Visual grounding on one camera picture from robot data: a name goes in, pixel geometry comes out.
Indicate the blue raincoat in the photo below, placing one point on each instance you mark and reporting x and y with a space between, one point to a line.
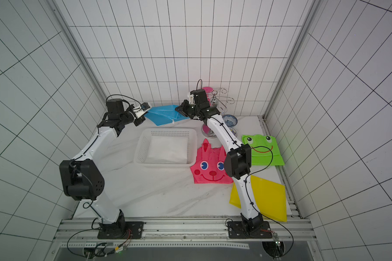
164 115

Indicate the silver metal glass rack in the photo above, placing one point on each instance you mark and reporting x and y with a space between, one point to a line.
215 102

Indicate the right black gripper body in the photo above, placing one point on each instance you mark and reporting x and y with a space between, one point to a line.
185 109

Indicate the yellow folded raincoat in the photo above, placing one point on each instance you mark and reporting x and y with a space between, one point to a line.
269 197

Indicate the far blue patterned bowl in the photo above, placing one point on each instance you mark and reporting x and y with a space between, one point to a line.
230 120

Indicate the white plastic perforated basket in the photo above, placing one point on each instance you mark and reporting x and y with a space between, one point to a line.
148 134

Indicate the pink plastic wine glass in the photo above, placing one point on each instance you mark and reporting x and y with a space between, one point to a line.
208 91

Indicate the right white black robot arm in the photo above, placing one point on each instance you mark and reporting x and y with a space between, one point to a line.
238 158

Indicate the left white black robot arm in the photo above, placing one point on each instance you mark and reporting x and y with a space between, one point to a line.
83 181

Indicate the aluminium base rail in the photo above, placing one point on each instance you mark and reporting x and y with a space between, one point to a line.
179 232

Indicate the pink bunny face raincoat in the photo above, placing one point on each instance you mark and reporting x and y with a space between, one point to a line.
209 166

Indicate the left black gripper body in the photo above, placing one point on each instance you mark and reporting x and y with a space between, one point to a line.
130 116

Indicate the blue patterned bowl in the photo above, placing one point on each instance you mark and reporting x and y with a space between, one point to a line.
230 120
234 132

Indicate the near blue patterned bowl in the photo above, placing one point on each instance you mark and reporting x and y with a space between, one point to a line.
234 132

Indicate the green frog face raincoat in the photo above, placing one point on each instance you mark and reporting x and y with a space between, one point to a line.
265 150

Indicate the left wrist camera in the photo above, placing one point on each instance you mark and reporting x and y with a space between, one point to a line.
141 110

